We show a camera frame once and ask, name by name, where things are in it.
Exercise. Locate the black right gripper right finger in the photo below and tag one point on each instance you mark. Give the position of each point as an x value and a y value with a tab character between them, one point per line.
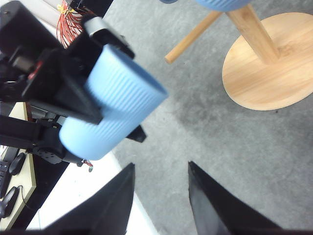
219	211

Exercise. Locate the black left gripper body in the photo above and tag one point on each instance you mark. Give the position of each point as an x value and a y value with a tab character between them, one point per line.
30	76

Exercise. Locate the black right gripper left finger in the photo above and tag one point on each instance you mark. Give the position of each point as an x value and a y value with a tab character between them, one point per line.
105	212

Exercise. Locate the blue ribbed cup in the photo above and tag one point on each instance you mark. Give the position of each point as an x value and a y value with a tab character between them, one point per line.
168	1
225	5
129	96

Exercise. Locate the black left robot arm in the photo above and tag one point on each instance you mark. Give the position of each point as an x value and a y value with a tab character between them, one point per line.
22	29

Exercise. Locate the black computer mouse far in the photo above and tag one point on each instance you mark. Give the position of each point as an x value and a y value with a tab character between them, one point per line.
17	163

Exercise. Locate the black computer mouse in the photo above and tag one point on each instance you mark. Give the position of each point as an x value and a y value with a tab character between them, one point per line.
9	201
17	163

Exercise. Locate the black keyboard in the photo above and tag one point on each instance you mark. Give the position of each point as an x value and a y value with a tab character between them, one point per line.
4	177

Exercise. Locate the beige desk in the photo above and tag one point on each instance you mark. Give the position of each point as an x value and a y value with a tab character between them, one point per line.
20	173

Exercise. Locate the black computer mouse near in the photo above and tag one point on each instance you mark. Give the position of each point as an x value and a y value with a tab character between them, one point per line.
9	201

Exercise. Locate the wooden cup tree stand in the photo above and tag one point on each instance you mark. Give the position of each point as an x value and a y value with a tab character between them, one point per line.
270	66

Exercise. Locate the red wire bundle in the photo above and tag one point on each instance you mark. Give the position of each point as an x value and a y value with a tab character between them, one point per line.
69	24

